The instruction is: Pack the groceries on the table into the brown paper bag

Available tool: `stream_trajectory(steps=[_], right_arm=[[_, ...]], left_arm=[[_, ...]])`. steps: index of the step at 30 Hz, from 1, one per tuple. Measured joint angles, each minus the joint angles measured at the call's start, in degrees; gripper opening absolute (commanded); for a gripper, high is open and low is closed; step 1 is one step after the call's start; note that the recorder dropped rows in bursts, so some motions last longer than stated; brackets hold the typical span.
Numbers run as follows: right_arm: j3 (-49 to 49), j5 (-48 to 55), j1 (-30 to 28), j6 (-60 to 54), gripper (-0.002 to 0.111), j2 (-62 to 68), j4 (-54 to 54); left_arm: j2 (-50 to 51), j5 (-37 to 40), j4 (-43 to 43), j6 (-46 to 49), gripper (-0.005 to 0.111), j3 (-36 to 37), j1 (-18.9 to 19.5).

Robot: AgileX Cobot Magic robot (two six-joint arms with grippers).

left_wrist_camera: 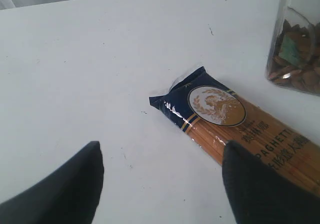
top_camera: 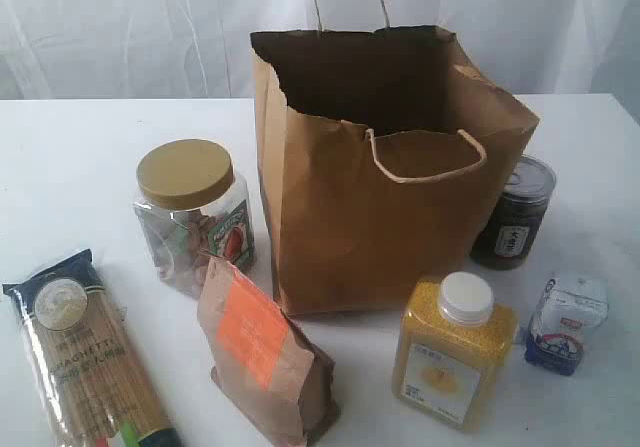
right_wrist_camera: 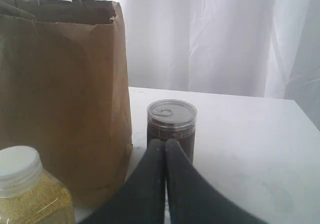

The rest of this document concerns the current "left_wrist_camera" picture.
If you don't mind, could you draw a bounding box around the clear nut jar gold lid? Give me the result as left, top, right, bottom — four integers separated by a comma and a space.
265, 0, 320, 95

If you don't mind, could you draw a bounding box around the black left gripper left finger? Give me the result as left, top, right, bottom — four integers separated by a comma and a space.
0, 141, 104, 223

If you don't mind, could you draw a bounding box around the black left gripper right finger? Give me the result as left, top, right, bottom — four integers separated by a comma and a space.
222, 141, 320, 223

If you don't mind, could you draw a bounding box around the spaghetti packet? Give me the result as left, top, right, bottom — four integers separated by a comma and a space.
149, 67, 320, 195

